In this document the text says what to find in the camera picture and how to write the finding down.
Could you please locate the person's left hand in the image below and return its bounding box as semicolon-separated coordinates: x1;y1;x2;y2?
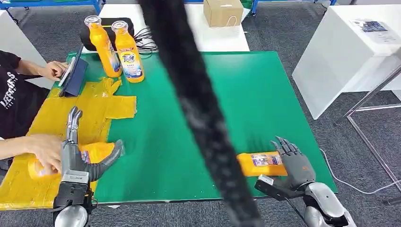
40;61;69;83

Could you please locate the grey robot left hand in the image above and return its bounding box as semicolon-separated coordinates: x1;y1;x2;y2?
60;105;124;183

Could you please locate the person's right hand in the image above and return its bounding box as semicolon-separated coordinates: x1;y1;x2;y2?
26;134;63;175

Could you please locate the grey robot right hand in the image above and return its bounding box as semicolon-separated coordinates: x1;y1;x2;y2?
270;135;316;192

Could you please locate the white tablet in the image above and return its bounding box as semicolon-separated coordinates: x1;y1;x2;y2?
58;56;77;87

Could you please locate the orange drink bottle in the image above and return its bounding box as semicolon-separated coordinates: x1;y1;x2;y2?
27;141;125;181
84;15;123;79
236;151;288;178
111;20;145;84

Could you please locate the dark blue tablet stand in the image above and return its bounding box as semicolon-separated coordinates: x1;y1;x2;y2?
59;44;89;98

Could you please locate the black device case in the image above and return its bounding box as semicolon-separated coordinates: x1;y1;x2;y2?
78;17;135;52

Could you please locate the person's torso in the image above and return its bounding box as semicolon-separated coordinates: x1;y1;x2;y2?
0;50;51;140

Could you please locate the white side table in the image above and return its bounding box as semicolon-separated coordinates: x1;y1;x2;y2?
0;9;56;90

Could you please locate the yellow plastic sheet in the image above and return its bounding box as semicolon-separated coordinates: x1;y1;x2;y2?
0;77;138;211

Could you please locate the green table mat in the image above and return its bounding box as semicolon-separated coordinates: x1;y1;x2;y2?
52;51;338;205

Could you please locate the white cabinet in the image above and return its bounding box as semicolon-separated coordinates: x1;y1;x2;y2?
292;4;401;121

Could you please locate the printed leaflet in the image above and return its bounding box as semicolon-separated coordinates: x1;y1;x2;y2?
350;18;399;44

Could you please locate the cardboard box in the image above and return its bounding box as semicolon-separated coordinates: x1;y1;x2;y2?
203;0;244;28

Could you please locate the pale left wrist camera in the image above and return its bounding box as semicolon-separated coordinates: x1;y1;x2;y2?
53;172;94;208

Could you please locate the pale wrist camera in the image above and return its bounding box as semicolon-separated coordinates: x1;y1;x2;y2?
254;175;305;202
53;172;94;208

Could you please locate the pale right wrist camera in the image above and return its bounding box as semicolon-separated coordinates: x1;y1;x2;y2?
254;175;305;202

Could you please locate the white floor cable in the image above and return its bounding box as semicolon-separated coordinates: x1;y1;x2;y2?
319;148;401;196

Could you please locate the blue metal frame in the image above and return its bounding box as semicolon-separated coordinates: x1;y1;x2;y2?
0;0;103;15

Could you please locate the bundle of black cables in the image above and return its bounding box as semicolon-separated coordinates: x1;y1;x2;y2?
134;26;160;56

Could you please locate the metal stand frame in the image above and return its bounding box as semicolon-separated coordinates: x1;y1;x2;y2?
333;64;401;193

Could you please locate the black braided cable sleeve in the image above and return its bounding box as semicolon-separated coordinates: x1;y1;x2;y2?
138;0;264;227

